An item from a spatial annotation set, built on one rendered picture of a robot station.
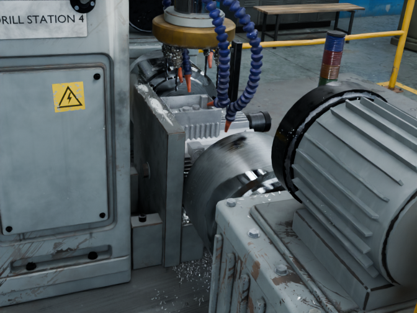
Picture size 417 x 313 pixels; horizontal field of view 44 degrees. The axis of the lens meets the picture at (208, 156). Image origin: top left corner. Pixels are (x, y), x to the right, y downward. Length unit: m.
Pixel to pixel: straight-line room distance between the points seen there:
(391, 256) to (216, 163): 0.47
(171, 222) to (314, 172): 0.57
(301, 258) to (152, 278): 0.58
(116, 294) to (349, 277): 0.65
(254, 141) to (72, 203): 0.37
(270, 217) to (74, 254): 0.52
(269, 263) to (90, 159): 0.45
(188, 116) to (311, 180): 0.56
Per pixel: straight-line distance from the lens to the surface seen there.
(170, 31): 1.08
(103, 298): 1.17
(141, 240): 1.19
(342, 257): 0.65
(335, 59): 1.70
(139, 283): 1.20
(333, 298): 0.64
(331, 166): 0.63
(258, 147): 0.98
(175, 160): 1.09
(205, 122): 1.19
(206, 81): 1.45
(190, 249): 1.23
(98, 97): 0.95
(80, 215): 1.06
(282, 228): 0.74
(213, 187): 0.94
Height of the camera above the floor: 1.59
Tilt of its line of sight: 27 degrees down
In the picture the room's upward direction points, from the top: 4 degrees clockwise
